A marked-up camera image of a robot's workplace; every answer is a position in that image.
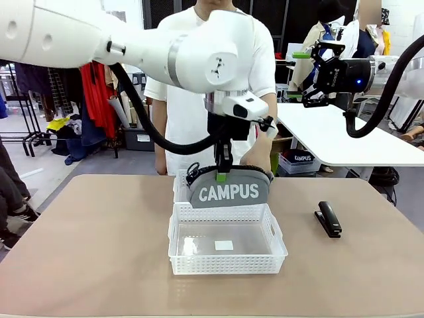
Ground white perforated plastic basket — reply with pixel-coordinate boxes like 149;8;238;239
168;202;289;276
172;169;197;204

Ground person's right forearm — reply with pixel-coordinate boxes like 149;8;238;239
153;98;168;163

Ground black white-striped sneaker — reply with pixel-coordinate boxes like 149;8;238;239
0;228;21;251
7;204;41;223

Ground right arm's black corrugated hose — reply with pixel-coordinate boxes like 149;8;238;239
344;31;424;139

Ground black bag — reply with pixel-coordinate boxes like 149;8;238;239
368;165;401;187

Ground arm's black corrugated hose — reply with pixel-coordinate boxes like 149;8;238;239
108;62;229;156
344;31;424;139

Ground white coat navy mannequin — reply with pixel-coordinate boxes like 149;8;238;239
343;19;377;60

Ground dark jacket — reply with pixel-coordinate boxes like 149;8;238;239
15;62;50;97

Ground white basket with caps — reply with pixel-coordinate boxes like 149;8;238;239
279;149;321;176

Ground yellow garment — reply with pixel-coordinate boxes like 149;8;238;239
377;29;392;56

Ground person's neck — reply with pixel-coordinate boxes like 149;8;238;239
194;0;238;16

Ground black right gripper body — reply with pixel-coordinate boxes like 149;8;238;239
326;58;372;93

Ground grey CAMPUS pouch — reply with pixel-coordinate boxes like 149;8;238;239
185;161;275;209

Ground yellow cloth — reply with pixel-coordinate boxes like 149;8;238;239
46;115;72;132

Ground dark clothes pile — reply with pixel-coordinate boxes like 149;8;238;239
51;114;117;166

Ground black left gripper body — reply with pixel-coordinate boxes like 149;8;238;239
207;112;250;146

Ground left arm's black corrugated hose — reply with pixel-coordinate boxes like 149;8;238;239
108;62;229;156

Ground beige trench coat mannequin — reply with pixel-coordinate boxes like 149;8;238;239
291;25;329;100

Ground seated person's dark trousers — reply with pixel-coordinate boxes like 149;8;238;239
0;135;32;213

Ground beige paper roll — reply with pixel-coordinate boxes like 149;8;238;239
119;89;132;113

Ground grey storage box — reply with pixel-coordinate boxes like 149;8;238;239
124;127;156;152

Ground person in white t-shirt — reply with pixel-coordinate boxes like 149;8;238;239
144;6;278;176

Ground grey paper roll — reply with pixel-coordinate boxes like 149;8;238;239
109;95;131;129

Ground brown cardboard box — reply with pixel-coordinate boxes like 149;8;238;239
275;134;294;156

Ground black stapler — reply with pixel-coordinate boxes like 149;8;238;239
313;201;343;239

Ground black clothes rack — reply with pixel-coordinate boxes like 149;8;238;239
0;59;52;157

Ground red dress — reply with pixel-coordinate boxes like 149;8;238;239
80;61;117;140

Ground black plaid garment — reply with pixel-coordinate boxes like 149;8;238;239
46;66;76;115

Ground mannequin hand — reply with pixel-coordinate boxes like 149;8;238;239
399;121;424;148

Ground white table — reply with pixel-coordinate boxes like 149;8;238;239
276;101;424;182

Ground person's left hand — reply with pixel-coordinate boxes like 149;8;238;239
238;142;275;176

